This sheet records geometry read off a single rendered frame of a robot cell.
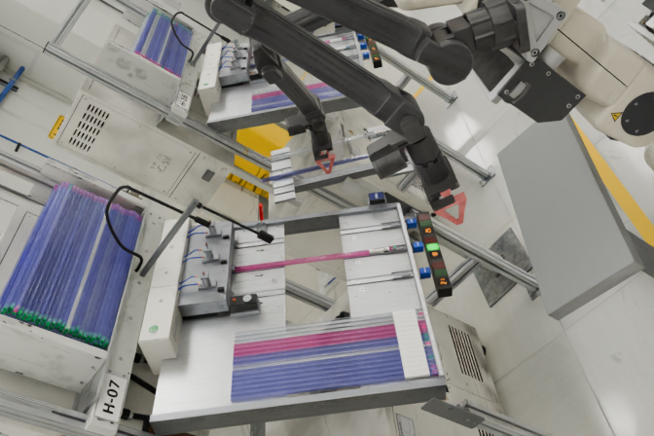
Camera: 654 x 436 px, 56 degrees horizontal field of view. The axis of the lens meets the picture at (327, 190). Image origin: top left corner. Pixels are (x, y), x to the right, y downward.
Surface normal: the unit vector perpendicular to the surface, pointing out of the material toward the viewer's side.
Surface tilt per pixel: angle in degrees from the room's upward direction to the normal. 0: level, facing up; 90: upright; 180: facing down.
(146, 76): 90
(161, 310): 48
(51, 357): 90
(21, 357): 90
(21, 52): 90
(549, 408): 0
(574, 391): 0
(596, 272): 0
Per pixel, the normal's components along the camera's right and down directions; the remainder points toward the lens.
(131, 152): 0.07, 0.60
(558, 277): -0.81, -0.43
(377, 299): -0.11, -0.79
